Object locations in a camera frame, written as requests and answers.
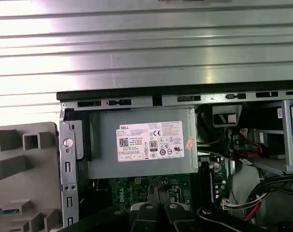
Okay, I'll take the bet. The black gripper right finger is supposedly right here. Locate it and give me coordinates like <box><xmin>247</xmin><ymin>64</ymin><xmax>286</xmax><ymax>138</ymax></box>
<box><xmin>161</xmin><ymin>185</ymin><xmax>282</xmax><ymax>232</ymax></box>

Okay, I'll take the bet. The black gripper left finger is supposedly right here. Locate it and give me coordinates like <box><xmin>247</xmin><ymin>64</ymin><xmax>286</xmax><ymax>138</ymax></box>
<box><xmin>61</xmin><ymin>185</ymin><xmax>161</xmax><ymax>232</ymax></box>

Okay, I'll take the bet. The RAM stick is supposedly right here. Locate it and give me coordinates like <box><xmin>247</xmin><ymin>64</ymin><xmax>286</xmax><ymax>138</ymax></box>
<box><xmin>0</xmin><ymin>206</ymin><xmax>19</xmax><ymax>215</ymax></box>

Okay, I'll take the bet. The green Dell motherboard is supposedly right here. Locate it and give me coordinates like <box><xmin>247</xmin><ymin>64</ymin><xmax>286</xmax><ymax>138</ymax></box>
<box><xmin>107</xmin><ymin>156</ymin><xmax>236</xmax><ymax>218</ymax></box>

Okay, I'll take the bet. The grey power supply unit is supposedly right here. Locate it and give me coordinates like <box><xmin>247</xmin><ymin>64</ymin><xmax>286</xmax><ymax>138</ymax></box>
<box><xmin>76</xmin><ymin>107</ymin><xmax>199</xmax><ymax>180</ymax></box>

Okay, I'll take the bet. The black open PC case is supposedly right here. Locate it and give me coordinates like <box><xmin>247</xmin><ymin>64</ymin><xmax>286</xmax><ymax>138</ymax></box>
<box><xmin>56</xmin><ymin>84</ymin><xmax>293</xmax><ymax>232</ymax></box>

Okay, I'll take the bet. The grey parts rack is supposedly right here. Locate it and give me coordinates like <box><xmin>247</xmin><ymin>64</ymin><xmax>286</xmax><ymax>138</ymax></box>
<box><xmin>0</xmin><ymin>120</ymin><xmax>64</xmax><ymax>232</ymax></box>

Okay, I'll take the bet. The silver drive cage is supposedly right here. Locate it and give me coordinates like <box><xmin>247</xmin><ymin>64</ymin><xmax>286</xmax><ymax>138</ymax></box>
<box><xmin>238</xmin><ymin>99</ymin><xmax>293</xmax><ymax>175</ymax></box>

